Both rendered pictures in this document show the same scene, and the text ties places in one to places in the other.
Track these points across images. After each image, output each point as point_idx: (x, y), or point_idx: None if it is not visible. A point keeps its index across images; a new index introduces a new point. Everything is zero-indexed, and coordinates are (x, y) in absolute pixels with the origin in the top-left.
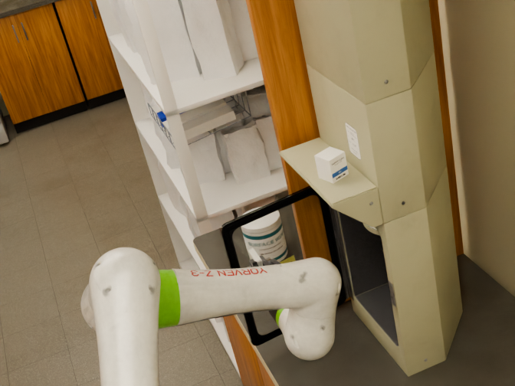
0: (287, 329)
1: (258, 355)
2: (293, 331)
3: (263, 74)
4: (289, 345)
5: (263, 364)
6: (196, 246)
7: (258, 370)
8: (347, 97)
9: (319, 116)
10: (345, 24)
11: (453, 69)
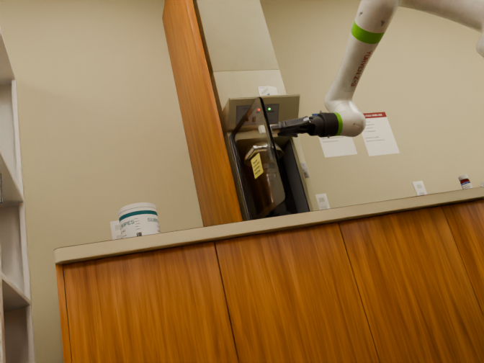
0: (353, 109)
1: (277, 223)
2: (356, 108)
3: (202, 63)
4: (360, 114)
5: (287, 223)
6: (76, 245)
7: (222, 320)
8: (261, 72)
9: (225, 96)
10: (263, 39)
11: None
